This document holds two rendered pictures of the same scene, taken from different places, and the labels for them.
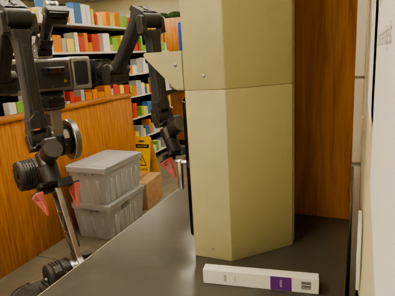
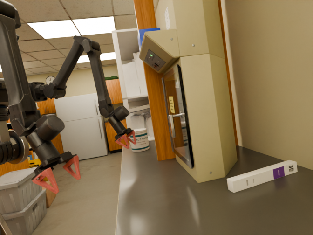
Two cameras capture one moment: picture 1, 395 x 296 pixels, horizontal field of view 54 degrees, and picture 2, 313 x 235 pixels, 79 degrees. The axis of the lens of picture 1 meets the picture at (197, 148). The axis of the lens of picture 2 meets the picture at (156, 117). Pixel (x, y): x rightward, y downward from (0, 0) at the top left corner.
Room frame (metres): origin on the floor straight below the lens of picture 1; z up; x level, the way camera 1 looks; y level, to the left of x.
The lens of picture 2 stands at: (0.47, 0.49, 1.26)
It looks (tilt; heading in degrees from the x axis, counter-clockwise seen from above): 4 degrees down; 328
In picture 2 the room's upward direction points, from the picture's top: 9 degrees counter-clockwise
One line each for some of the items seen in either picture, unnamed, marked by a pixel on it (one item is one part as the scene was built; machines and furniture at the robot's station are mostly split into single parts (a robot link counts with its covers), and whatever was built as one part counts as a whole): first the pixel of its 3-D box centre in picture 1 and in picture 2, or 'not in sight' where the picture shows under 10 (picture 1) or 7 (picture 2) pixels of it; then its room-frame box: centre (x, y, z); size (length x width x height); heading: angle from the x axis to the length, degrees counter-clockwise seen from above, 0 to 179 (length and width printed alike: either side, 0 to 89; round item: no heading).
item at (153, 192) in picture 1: (141, 189); (40, 195); (3.91, 0.62, 0.14); 0.41 x 0.32 x 0.28; 162
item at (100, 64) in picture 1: (106, 71); (43, 90); (1.90, 0.42, 1.45); 0.09 x 0.08 x 0.12; 130
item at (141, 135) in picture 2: not in sight; (139, 139); (1.73, -0.12, 1.02); 0.13 x 0.13 x 0.15
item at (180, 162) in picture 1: (185, 174); (175, 124); (1.06, 0.04, 1.17); 0.05 x 0.03 x 0.10; 66
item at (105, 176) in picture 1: (107, 175); (16, 189); (3.34, 0.83, 0.49); 0.60 x 0.42 x 0.33; 156
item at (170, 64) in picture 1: (188, 68); (155, 56); (1.17, 0.01, 1.46); 0.32 x 0.11 x 0.10; 156
